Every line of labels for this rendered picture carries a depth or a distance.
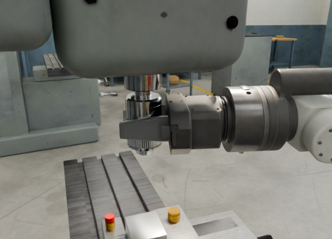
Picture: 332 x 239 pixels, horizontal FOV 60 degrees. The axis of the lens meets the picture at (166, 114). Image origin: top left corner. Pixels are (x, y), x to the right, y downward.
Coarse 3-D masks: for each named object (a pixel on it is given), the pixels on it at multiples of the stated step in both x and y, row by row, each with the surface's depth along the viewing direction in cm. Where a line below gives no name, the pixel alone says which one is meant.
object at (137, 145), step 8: (128, 112) 36; (136, 112) 35; (144, 112) 35; (152, 112) 36; (160, 112) 37; (128, 144) 38; (136, 144) 37; (144, 144) 37; (152, 144) 37; (160, 144) 38
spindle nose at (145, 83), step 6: (126, 78) 35; (132, 78) 34; (138, 78) 34; (144, 78) 34; (150, 78) 34; (156, 78) 35; (126, 84) 35; (132, 84) 34; (138, 84) 34; (144, 84) 34; (150, 84) 34; (156, 84) 35; (132, 90) 35; (138, 90) 34; (144, 90) 34; (150, 90) 35
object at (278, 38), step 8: (272, 40) 718; (280, 40) 727; (288, 40) 736; (24, 56) 535; (24, 64) 539; (272, 64) 755; (280, 64) 755; (288, 64) 765; (24, 72) 543; (200, 72) 675; (112, 80) 607
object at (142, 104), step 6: (126, 96) 37; (132, 96) 37; (156, 96) 37; (126, 102) 36; (132, 102) 35; (138, 102) 35; (144, 102) 35; (150, 102) 35; (156, 102) 36; (144, 108) 35
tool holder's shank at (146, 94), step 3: (135, 93) 36; (138, 93) 36; (141, 93) 36; (144, 93) 36; (147, 93) 36; (150, 93) 36; (135, 96) 37; (138, 96) 36; (141, 96) 36; (144, 96) 36; (147, 96) 36; (150, 96) 37
